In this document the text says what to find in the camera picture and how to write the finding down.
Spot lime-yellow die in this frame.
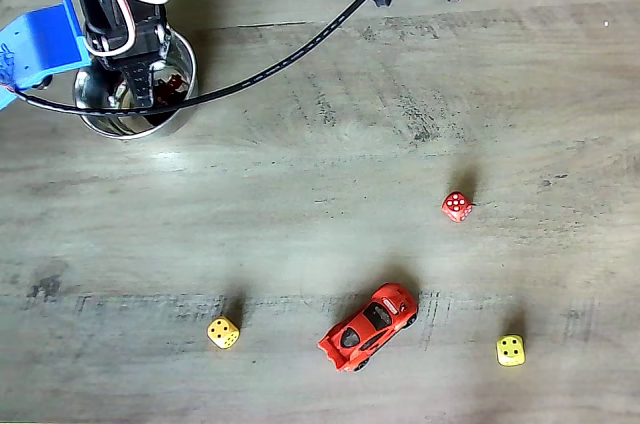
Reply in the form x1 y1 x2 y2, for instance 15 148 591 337
495 334 526 368

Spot red black lego figure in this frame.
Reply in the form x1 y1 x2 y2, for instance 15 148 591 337
153 72 190 106

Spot red die white pips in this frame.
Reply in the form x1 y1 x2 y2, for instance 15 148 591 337
440 190 474 224

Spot orange-yellow die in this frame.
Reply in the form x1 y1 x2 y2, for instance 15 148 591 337
206 316 241 351

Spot red toy car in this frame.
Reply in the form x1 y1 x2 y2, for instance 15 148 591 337
317 282 420 374

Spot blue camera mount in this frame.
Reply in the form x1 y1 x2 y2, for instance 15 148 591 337
0 0 95 110

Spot steel bowl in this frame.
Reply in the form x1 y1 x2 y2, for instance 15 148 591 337
73 22 200 140

